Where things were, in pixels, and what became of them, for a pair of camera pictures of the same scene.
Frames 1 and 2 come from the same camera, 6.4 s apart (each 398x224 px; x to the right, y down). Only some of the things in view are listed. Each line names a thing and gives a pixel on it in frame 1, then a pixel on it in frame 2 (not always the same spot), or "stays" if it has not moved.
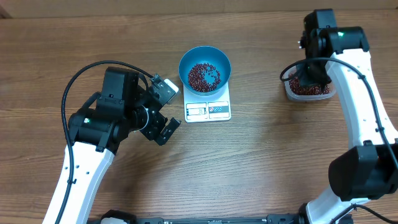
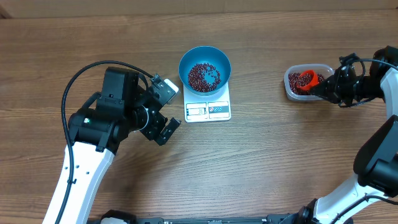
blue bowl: x=204 y=70 stays
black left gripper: x=160 y=121 stays
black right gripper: x=305 y=79 → x=334 y=91
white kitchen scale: x=199 y=108 stays
